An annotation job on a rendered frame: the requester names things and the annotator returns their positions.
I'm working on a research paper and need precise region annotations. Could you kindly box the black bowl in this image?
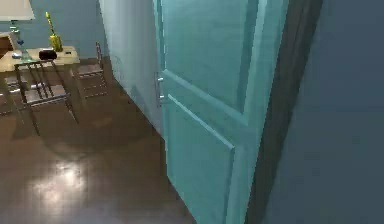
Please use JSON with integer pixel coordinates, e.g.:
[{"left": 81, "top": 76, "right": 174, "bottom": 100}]
[{"left": 38, "top": 48, "right": 58, "bottom": 62}]

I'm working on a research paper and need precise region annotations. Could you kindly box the teal panelled room door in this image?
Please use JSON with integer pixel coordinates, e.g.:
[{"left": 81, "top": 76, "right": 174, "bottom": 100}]
[{"left": 152, "top": 0, "right": 290, "bottom": 224}]

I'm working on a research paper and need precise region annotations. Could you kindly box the silver door handle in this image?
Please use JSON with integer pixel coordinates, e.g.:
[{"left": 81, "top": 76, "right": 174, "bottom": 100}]
[{"left": 154, "top": 71, "right": 166, "bottom": 108}]

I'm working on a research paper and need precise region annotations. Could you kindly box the brown wooden box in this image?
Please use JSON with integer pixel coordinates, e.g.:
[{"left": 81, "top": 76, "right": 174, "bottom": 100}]
[{"left": 0, "top": 31, "right": 17, "bottom": 60}]

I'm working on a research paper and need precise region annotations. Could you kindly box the dark wooden slatted chair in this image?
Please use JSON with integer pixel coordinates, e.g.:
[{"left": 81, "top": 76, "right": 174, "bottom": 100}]
[
  {"left": 70, "top": 41, "right": 110, "bottom": 100},
  {"left": 13, "top": 59, "right": 80, "bottom": 137}
]

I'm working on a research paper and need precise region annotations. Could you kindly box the pale wooden table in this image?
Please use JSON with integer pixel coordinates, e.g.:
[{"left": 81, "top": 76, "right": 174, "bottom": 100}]
[{"left": 0, "top": 45, "right": 88, "bottom": 111}]

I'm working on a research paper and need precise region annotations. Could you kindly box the yellow green bottle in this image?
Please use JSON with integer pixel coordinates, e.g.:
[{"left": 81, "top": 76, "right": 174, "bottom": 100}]
[{"left": 45, "top": 11, "right": 64, "bottom": 53}]

